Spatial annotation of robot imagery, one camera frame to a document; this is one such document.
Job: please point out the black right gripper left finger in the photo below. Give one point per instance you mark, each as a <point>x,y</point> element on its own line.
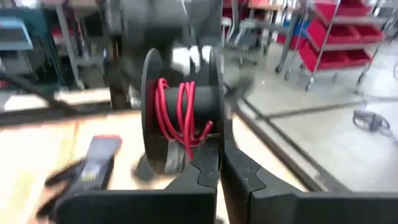
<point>140,208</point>

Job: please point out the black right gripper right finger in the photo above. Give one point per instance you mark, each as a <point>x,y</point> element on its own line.
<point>280,208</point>

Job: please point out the grey black work glove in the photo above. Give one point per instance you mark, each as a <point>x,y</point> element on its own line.
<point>93,161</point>

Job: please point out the grey metal rack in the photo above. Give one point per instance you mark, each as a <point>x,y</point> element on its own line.
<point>70,46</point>

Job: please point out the grey rolling chair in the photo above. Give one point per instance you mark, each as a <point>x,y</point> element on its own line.
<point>245,40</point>

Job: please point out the blue grey equipment cabinet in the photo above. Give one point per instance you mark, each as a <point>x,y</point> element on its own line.
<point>18,34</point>

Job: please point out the metal rack with red bins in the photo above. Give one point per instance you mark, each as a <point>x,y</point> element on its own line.
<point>335,34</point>

